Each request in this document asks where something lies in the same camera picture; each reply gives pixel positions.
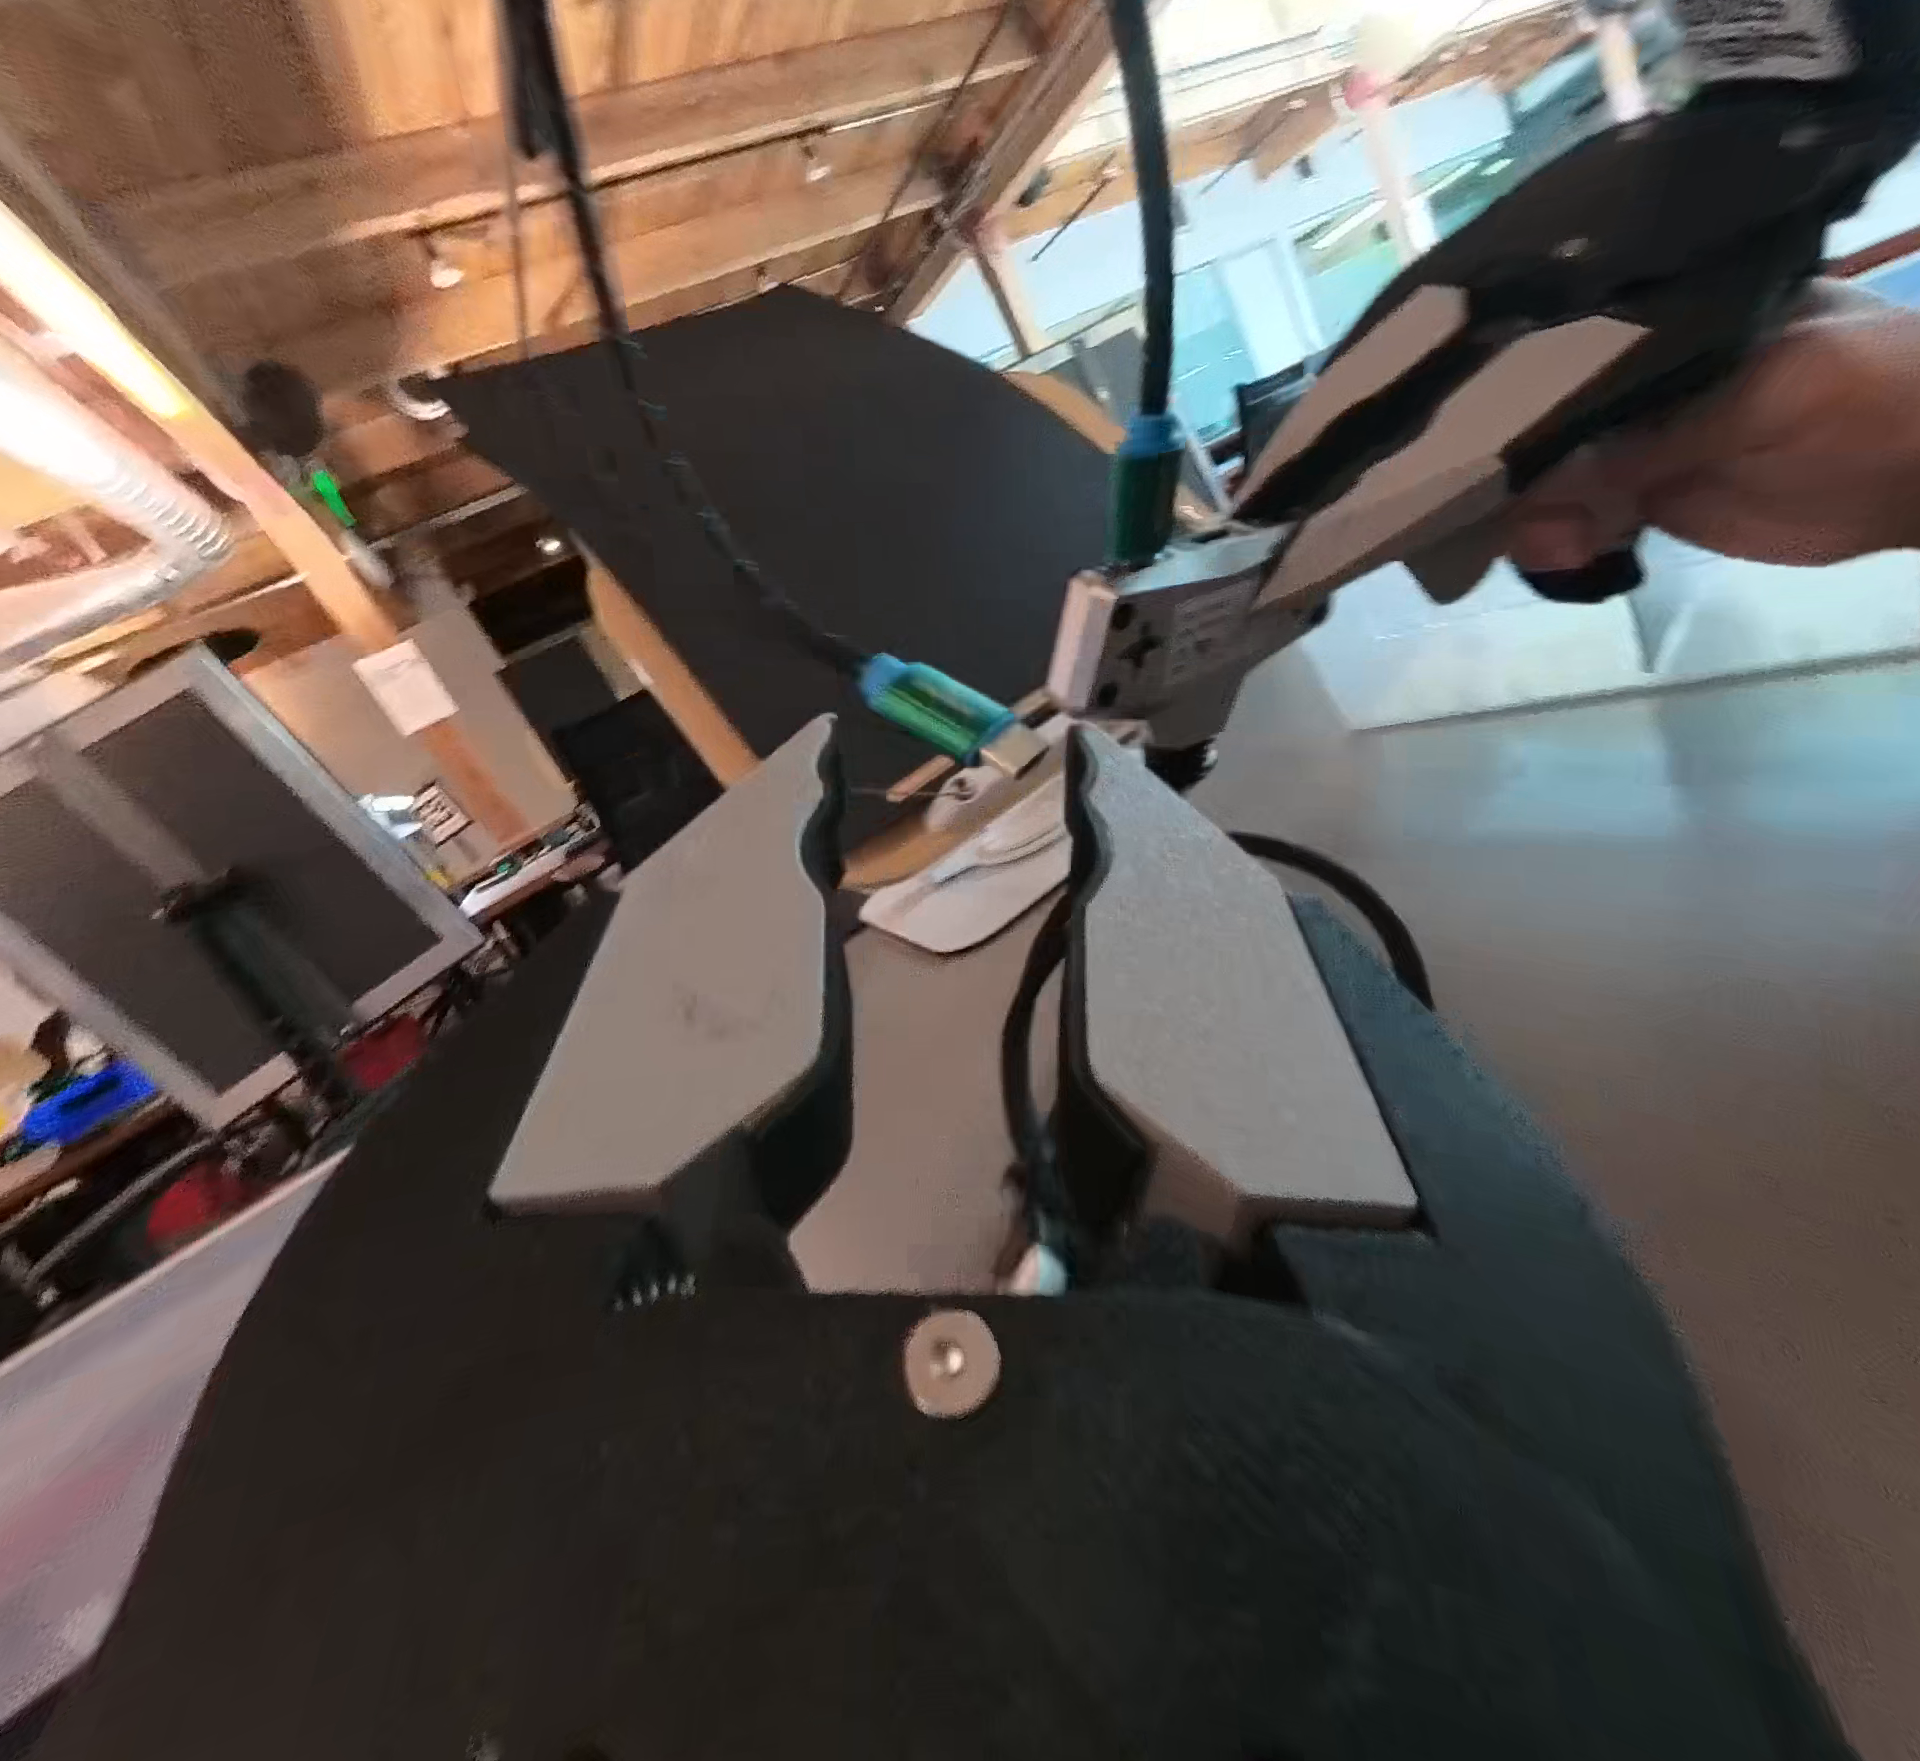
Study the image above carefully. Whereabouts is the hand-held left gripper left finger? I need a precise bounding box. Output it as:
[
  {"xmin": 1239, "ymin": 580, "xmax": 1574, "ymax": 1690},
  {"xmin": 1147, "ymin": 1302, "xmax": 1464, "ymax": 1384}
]
[{"xmin": 486, "ymin": 713, "xmax": 858, "ymax": 1245}]

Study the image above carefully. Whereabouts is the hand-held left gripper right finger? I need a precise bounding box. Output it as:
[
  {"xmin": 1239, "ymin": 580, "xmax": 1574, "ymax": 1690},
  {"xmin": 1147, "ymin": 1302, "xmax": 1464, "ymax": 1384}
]
[{"xmin": 1057, "ymin": 725, "xmax": 1423, "ymax": 1253}]

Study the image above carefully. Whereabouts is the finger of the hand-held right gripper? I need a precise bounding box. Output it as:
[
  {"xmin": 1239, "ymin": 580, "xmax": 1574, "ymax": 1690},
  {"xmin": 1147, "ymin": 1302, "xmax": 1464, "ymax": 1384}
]
[
  {"xmin": 1267, "ymin": 318, "xmax": 1652, "ymax": 604},
  {"xmin": 1230, "ymin": 284, "xmax": 1503, "ymax": 525}
]

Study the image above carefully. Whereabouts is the hdmi cable with green plug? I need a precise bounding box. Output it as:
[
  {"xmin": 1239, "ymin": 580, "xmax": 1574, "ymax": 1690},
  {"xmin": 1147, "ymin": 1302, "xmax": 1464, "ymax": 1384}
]
[{"xmin": 1056, "ymin": 0, "xmax": 1191, "ymax": 580}]

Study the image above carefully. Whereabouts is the hdmi port adapter box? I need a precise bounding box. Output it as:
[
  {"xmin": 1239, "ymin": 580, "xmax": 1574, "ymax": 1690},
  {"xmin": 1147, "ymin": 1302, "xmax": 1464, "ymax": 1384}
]
[{"xmin": 1043, "ymin": 519, "xmax": 1334, "ymax": 795}]

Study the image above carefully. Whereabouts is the braided hdmi cable blue-green plug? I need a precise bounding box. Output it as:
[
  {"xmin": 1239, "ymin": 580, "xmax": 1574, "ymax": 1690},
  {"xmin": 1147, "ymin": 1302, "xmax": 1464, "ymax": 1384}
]
[{"xmin": 493, "ymin": 0, "xmax": 1052, "ymax": 781}]

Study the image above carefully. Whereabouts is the person's right hand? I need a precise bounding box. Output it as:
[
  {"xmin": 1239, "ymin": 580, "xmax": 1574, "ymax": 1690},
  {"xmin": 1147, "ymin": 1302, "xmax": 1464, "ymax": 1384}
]
[{"xmin": 1507, "ymin": 282, "xmax": 1920, "ymax": 579}]

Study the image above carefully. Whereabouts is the white stand base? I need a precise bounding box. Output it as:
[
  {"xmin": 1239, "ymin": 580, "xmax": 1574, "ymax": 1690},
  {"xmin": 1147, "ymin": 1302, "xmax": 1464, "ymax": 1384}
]
[{"xmin": 858, "ymin": 763, "xmax": 1076, "ymax": 956}]

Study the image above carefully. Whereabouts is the white paper sign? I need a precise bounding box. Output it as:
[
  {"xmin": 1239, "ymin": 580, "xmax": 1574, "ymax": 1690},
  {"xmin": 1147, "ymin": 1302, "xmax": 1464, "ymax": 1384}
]
[{"xmin": 355, "ymin": 639, "xmax": 456, "ymax": 740}]

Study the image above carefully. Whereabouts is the grey framed partition panel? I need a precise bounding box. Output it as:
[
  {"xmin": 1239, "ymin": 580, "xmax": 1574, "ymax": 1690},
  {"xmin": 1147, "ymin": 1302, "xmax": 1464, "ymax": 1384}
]
[{"xmin": 0, "ymin": 643, "xmax": 484, "ymax": 1130}]

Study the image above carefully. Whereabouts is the black tripod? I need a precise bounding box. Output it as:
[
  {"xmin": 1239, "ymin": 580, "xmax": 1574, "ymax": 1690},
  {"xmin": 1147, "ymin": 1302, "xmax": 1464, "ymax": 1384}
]
[{"xmin": 149, "ymin": 867, "xmax": 369, "ymax": 1117}]

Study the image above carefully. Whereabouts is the blue storage bin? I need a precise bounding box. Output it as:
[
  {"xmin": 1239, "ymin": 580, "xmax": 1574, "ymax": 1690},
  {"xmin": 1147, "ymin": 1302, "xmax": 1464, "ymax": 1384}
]
[{"xmin": 19, "ymin": 1059, "xmax": 159, "ymax": 1151}]

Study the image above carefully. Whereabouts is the black round fixture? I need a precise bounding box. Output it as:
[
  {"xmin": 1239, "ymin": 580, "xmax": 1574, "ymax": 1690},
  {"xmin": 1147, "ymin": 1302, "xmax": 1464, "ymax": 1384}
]
[{"xmin": 239, "ymin": 357, "xmax": 327, "ymax": 456}]

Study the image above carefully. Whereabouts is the translucent plastic bin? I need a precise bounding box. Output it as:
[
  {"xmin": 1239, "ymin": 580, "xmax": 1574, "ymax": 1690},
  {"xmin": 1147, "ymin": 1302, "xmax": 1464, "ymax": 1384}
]
[{"xmin": 0, "ymin": 1146, "xmax": 355, "ymax": 1724}]

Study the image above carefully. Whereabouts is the thin black cable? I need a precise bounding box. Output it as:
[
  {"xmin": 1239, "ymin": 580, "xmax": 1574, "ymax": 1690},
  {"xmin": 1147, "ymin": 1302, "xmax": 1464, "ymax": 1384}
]
[{"xmin": 996, "ymin": 826, "xmax": 1434, "ymax": 1296}]

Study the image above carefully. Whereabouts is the black panel on wooden frame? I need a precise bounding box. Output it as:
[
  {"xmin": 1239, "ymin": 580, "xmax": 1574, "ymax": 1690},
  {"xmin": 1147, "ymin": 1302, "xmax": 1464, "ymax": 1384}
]
[{"xmin": 427, "ymin": 282, "xmax": 1141, "ymax": 802}]

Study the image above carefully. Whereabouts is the silver air duct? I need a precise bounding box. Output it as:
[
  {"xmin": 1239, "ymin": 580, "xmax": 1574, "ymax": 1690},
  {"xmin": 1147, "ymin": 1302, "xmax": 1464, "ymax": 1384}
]
[{"xmin": 0, "ymin": 351, "xmax": 234, "ymax": 660}]

